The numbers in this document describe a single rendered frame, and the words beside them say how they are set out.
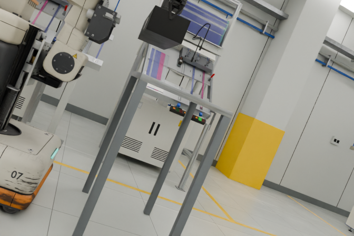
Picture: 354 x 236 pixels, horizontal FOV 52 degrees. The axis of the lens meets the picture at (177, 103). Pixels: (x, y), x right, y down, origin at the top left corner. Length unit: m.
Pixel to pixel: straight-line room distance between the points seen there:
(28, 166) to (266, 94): 3.90
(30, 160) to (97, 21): 0.69
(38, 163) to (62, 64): 0.47
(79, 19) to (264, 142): 3.80
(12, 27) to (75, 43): 0.29
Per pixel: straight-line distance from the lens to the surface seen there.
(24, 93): 3.37
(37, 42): 1.88
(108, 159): 1.60
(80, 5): 1.85
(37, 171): 1.69
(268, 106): 5.13
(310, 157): 6.30
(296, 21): 5.31
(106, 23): 1.78
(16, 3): 1.86
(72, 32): 1.80
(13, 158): 1.69
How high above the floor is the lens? 0.77
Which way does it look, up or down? 1 degrees down
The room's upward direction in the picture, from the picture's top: 23 degrees clockwise
